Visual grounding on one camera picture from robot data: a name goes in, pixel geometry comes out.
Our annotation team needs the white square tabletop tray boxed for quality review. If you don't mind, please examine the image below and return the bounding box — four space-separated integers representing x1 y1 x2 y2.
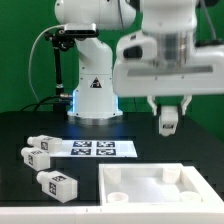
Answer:
98 163 223 206

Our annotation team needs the black camera stand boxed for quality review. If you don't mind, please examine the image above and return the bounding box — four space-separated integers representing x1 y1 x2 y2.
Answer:
40 25 99 113

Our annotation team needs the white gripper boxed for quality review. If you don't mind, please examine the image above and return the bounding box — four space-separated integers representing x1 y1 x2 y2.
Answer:
112 44 224 117

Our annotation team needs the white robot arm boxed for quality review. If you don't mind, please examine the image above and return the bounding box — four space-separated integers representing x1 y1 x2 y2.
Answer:
55 0 224 124

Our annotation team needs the white marker sheet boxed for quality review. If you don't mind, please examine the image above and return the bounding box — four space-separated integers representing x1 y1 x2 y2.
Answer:
51 140 137 158

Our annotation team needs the white L-shaped fence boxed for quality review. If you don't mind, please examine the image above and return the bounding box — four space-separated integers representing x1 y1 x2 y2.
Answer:
0 201 224 224

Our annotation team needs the grey camera cable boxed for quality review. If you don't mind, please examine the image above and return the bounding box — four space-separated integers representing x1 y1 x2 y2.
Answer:
27 24 66 103

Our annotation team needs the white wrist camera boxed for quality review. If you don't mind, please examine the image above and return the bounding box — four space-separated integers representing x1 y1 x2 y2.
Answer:
116 31 157 61

